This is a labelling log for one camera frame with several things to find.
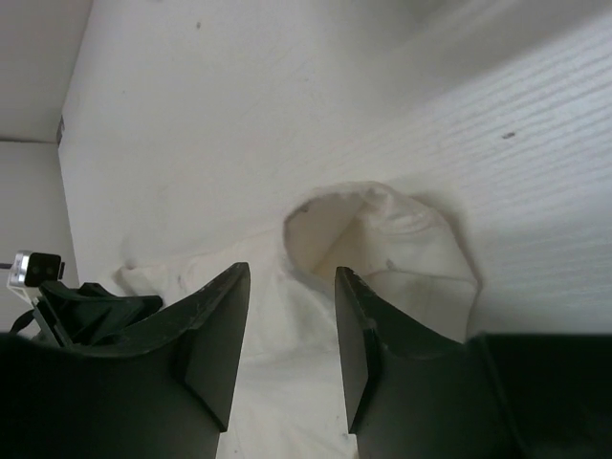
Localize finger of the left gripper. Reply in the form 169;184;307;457
10;281;163;347

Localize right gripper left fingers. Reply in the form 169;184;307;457
1;262;251;458

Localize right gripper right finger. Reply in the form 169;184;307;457
335;267;611;458

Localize white t shirt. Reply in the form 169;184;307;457
113;182;479;458

